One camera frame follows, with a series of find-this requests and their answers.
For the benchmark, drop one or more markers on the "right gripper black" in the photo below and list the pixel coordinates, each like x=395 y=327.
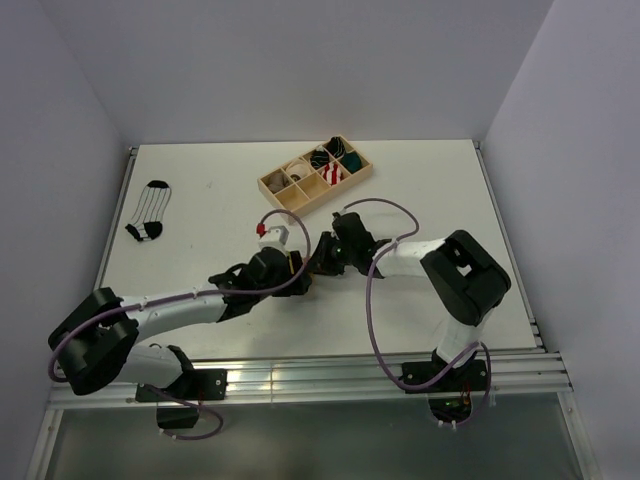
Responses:
x=321 y=263

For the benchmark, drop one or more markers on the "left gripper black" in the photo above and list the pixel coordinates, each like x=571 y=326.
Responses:
x=297 y=287

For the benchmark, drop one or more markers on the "yellow sock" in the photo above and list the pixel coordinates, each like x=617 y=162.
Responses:
x=296 y=262

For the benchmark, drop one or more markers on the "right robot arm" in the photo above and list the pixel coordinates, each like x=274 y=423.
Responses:
x=468 y=281

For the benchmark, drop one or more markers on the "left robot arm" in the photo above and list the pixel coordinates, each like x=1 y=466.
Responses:
x=103 y=339

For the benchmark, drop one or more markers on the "wooden compartment tray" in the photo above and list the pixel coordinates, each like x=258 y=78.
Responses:
x=312 y=192

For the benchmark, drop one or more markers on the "red white striped rolled sock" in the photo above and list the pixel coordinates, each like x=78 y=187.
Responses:
x=332 y=173

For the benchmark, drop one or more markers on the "beige rolled sock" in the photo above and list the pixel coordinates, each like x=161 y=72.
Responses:
x=277 y=182

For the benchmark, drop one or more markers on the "cream rolled sock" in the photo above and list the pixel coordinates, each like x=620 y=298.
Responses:
x=298 y=169

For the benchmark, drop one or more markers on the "black white rolled sock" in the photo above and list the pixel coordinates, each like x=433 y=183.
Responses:
x=319 y=159

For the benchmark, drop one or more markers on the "dark green rolled sock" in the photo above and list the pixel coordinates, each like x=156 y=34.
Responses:
x=352 y=162

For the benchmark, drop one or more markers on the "black striped rolled sock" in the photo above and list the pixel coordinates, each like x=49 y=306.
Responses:
x=336 y=147

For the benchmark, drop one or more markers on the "white black striped sock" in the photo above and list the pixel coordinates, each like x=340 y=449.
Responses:
x=146 y=223

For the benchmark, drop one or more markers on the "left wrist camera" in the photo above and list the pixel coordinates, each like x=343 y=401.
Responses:
x=275 y=237

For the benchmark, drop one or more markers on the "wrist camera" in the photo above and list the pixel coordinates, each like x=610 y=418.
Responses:
x=275 y=237
x=338 y=219

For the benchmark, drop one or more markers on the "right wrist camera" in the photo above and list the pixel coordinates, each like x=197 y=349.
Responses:
x=338 y=219

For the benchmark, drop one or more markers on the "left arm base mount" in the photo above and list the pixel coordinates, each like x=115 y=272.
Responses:
x=181 y=405

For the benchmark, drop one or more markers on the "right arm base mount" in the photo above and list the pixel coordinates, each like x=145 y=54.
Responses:
x=450 y=398

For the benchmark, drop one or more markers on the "aluminium frame rail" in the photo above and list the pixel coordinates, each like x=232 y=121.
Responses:
x=359 y=378

